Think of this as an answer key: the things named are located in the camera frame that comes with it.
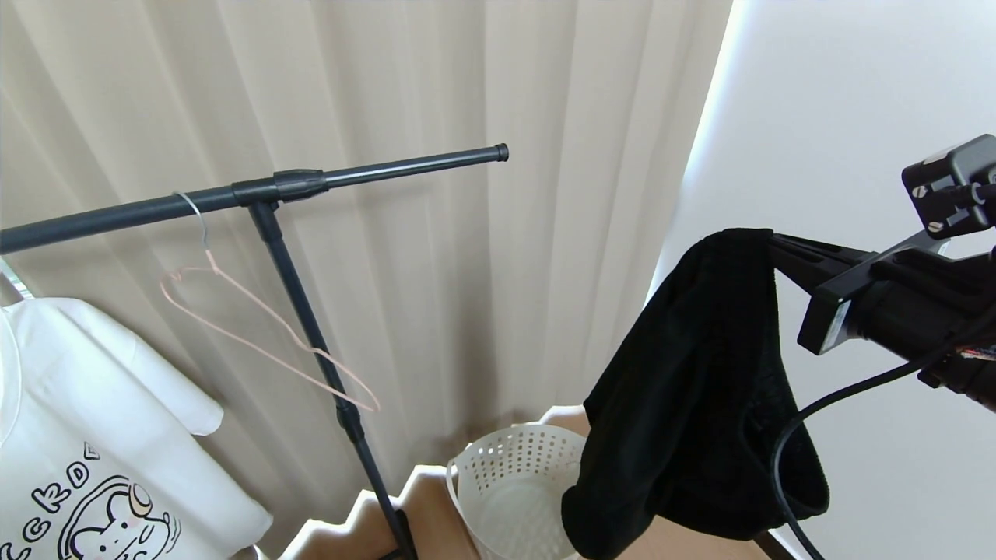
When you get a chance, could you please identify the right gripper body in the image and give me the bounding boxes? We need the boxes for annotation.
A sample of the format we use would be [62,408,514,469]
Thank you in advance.
[798,233,996,366]

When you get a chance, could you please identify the black garment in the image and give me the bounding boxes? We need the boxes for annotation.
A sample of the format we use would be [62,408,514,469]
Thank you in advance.
[560,228,831,560]

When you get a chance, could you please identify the white printed t-shirt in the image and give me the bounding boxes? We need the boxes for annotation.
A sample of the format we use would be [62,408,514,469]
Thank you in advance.
[0,298,273,560]

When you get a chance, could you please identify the white laundry basket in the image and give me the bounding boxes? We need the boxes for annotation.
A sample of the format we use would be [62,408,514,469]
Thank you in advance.
[446,424,588,560]

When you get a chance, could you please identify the black clothes rack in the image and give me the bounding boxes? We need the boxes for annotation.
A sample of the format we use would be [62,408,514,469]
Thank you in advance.
[0,144,510,560]

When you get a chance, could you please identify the pink clothes hanger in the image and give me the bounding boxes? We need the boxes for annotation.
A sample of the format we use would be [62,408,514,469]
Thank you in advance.
[160,191,382,413]

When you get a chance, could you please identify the beige curtain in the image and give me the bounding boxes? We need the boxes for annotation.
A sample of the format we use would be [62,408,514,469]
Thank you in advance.
[0,0,732,560]

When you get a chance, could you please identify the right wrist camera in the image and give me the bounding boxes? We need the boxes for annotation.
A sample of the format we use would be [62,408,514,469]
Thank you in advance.
[903,134,996,240]

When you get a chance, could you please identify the black cable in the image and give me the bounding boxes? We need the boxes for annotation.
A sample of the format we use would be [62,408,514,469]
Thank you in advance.
[770,303,996,560]

